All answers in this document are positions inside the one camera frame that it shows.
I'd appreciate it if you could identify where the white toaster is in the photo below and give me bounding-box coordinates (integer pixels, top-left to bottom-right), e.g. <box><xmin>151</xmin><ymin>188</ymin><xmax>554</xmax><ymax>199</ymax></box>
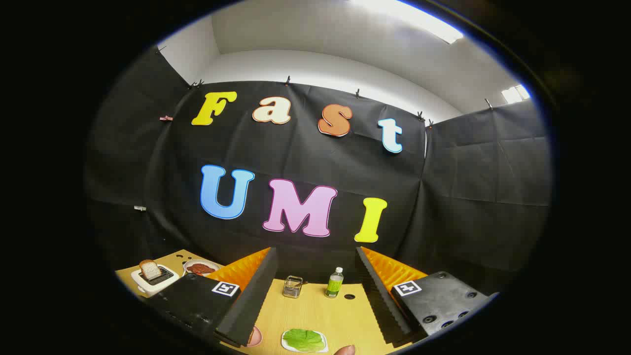
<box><xmin>131</xmin><ymin>264</ymin><xmax>180</xmax><ymax>297</ymax></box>

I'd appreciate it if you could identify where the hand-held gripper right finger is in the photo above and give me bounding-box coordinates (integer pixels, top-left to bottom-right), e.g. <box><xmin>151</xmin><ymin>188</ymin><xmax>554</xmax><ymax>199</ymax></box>
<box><xmin>355</xmin><ymin>246</ymin><xmax>498</xmax><ymax>346</ymax></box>

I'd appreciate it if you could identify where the white oval plate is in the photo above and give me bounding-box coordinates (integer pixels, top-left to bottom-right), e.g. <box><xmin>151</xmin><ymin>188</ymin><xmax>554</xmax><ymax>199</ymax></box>
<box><xmin>182</xmin><ymin>259</ymin><xmax>221</xmax><ymax>277</ymax></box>

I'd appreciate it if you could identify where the green label bottle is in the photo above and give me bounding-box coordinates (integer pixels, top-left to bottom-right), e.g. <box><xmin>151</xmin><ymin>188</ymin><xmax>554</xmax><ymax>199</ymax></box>
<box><xmin>325</xmin><ymin>267</ymin><xmax>345</xmax><ymax>298</ymax></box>

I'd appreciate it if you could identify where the green lettuce leaf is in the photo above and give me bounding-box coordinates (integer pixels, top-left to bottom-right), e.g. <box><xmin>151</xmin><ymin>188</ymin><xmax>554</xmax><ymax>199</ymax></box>
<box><xmin>284</xmin><ymin>329</ymin><xmax>325</xmax><ymax>352</ymax></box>

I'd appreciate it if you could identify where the white bread slice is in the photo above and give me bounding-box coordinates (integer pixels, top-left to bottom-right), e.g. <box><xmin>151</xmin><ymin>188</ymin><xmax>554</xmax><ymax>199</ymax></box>
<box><xmin>139</xmin><ymin>259</ymin><xmax>163</xmax><ymax>281</ymax></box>

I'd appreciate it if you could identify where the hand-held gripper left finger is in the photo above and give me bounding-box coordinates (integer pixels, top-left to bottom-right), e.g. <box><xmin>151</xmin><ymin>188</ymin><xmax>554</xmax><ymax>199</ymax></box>
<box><xmin>148</xmin><ymin>247</ymin><xmax>279</xmax><ymax>348</ymax></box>

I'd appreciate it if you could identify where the white square plate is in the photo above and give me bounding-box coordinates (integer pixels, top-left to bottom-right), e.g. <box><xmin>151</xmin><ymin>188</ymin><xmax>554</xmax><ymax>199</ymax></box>
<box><xmin>281</xmin><ymin>329</ymin><xmax>329</xmax><ymax>354</ymax></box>

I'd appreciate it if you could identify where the metal wire rack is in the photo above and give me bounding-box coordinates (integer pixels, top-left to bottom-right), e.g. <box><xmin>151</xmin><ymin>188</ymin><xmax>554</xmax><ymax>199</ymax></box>
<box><xmin>283</xmin><ymin>276</ymin><xmax>304</xmax><ymax>299</ymax></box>

